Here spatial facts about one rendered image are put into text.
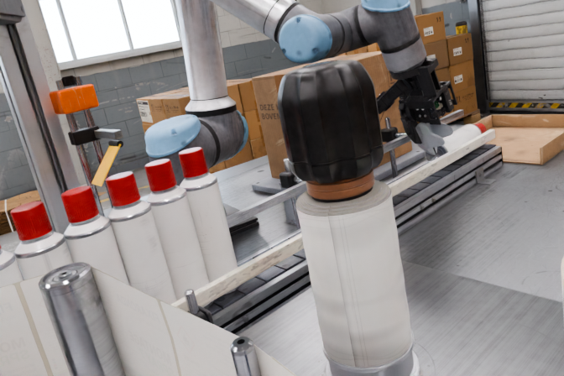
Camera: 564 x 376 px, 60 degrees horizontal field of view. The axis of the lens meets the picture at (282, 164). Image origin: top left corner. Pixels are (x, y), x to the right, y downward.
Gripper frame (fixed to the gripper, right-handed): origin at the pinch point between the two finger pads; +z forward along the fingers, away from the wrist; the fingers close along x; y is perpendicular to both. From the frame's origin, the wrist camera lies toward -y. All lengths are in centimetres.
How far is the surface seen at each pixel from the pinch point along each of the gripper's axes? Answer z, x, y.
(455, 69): 146, 306, -190
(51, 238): -37, -65, 2
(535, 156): 17.1, 20.8, 10.2
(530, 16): 136, 376, -146
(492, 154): 9.7, 11.5, 6.0
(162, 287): -24, -60, 3
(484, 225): 4.7, -14.4, 17.1
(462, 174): 5.9, -0.6, 6.0
